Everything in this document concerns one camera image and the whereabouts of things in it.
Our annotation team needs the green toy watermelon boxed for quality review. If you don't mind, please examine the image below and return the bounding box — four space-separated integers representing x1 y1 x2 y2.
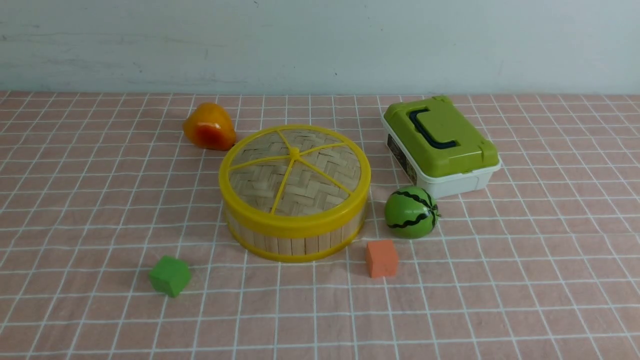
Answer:
384 186 442 240

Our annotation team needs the orange foam cube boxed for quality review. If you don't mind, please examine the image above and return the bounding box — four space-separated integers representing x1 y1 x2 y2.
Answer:
365 239 399 279

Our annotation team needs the green lidded white storage box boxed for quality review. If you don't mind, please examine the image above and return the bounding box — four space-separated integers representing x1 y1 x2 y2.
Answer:
382 95 502 199

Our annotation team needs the orange yellow toy fruit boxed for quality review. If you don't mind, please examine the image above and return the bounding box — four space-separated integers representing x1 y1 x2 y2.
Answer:
182 102 237 151

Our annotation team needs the yellow bamboo steamer lid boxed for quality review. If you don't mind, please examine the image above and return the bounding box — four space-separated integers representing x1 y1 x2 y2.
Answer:
218 124 371 239

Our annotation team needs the green foam cube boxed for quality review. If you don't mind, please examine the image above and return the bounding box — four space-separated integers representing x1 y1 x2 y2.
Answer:
148 255 192 298

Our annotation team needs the pink checkered tablecloth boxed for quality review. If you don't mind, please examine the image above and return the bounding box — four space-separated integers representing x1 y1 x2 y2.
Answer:
0 91 640 360

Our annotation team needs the yellow bamboo steamer basket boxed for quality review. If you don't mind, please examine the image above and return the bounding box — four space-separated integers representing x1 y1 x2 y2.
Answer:
222 205 367 263

